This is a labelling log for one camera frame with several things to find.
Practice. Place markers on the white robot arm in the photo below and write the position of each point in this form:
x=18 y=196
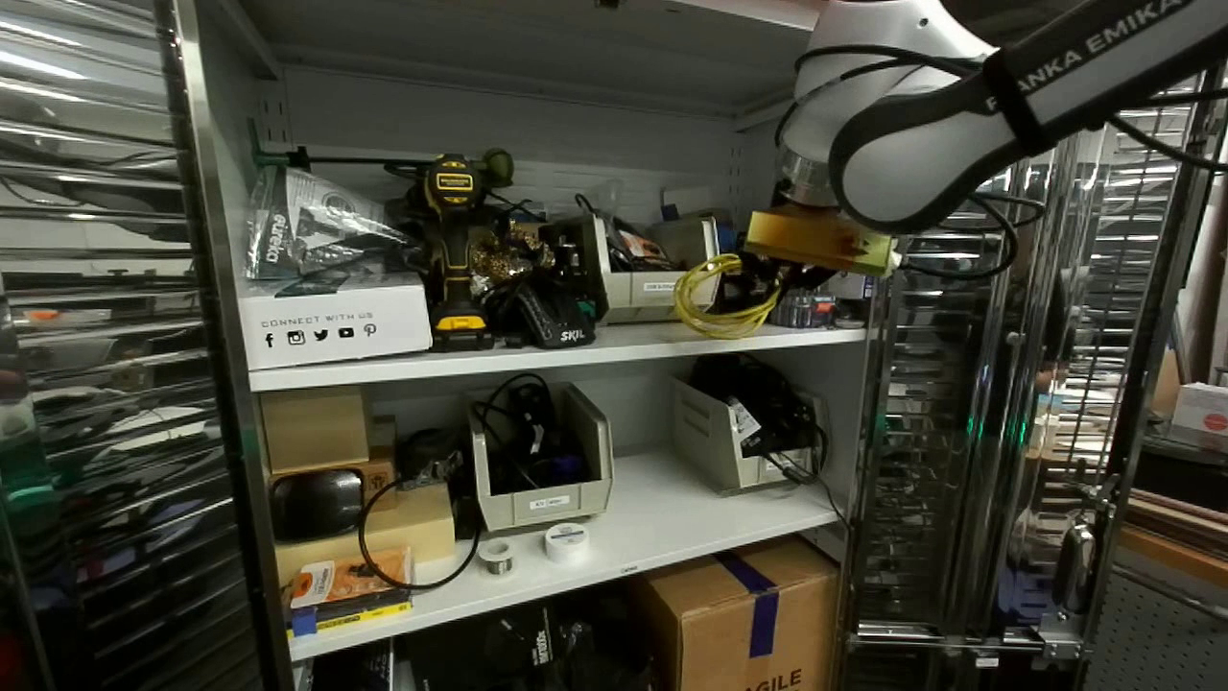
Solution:
x=899 y=108

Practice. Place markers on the large fragile cardboard box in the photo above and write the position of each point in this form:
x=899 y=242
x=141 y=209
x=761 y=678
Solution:
x=755 y=621

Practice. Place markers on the white printed box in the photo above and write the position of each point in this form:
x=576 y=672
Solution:
x=347 y=324

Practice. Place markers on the cardboard box middle shelf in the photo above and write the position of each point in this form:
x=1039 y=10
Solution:
x=314 y=426

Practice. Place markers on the gray bin top shelf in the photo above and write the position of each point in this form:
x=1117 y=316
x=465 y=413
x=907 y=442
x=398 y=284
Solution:
x=637 y=270

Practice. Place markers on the gray bin shelf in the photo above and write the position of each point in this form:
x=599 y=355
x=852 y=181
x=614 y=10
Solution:
x=637 y=270
x=743 y=424

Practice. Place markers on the white shelf unit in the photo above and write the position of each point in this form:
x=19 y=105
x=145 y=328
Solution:
x=656 y=511

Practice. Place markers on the gray bin middle shelf right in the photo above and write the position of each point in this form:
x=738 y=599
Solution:
x=743 y=424

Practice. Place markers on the yellow black power drill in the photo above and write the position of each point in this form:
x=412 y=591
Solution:
x=453 y=195

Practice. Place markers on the white tape roll right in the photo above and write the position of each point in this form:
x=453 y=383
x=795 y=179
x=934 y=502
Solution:
x=567 y=540

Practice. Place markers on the white tape roll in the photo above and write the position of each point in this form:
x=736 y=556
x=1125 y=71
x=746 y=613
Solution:
x=498 y=556
x=567 y=540

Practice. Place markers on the white tape roll left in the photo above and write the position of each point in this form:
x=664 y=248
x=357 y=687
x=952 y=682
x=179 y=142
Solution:
x=498 y=556

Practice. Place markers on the clear plastic bag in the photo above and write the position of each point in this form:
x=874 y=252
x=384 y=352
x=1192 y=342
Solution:
x=303 y=227

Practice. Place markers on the black round device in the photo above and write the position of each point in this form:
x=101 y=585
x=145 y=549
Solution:
x=316 y=504

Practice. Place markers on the colourful book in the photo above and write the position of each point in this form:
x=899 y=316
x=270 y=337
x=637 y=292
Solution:
x=352 y=589

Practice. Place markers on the gray bin with cables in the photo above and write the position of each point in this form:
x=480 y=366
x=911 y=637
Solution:
x=540 y=456

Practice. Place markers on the metal wire rack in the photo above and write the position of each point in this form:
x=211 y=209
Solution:
x=1008 y=383

